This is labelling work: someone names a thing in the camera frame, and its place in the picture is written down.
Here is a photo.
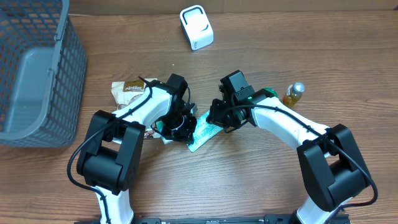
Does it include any teal white tissue packet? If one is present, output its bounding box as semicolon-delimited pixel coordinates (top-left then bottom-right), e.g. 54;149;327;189
155;120;175;146

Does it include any teal tissue pack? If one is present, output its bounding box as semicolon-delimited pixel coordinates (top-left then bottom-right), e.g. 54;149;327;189
187;111;223;152

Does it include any green lid seasoning jar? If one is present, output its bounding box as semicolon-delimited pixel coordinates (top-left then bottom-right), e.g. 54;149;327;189
263;87;278;98

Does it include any brown white snack bag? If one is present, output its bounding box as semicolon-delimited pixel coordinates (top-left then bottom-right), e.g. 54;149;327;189
111;78;162;140

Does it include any yellow dish soap bottle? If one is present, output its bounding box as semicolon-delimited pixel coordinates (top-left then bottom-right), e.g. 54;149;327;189
282;82;305;108

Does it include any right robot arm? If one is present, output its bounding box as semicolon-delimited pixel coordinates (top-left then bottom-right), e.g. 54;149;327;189
206;70;375;223

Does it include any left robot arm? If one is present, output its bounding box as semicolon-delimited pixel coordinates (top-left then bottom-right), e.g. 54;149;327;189
67;74;197;223

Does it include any white barcode scanner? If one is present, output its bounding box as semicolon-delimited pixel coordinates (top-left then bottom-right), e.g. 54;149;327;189
179;4;214;51

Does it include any grey plastic shopping basket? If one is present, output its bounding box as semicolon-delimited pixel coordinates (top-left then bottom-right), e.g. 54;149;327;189
1;0;88;147

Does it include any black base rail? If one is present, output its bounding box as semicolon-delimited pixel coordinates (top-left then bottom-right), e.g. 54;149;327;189
74;213;352;224

